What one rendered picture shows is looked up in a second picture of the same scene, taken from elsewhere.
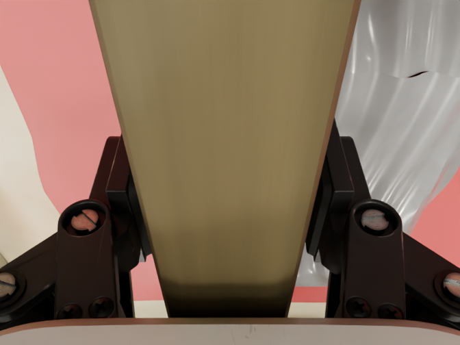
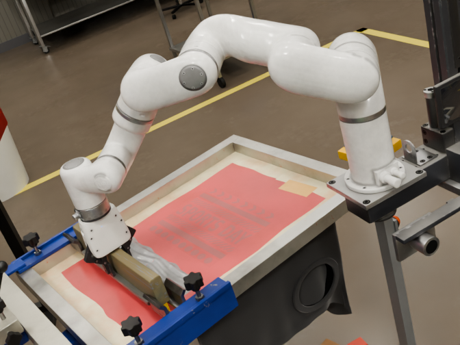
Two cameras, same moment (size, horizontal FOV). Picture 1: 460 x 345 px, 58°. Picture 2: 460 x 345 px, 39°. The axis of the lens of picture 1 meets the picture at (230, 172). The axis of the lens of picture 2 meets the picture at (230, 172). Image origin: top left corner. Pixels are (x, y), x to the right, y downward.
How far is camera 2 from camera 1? 164 cm
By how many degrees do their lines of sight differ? 103
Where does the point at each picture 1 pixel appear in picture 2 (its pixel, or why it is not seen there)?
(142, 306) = not seen: hidden behind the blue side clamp
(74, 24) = (104, 291)
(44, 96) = (103, 301)
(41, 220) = (109, 324)
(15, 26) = (96, 296)
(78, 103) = (108, 298)
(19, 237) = (105, 332)
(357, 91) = not seen: hidden behind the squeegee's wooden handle
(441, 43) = (148, 260)
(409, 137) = (159, 266)
